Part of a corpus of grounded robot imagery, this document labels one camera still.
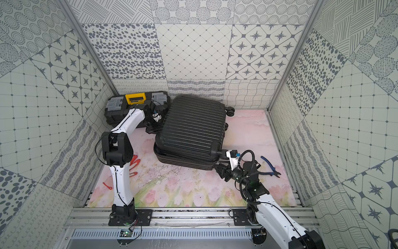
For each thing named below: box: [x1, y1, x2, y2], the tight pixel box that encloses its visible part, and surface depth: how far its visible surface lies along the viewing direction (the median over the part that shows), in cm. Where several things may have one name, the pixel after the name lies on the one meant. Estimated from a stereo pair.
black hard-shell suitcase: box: [153, 94, 235, 171], surface depth 82 cm
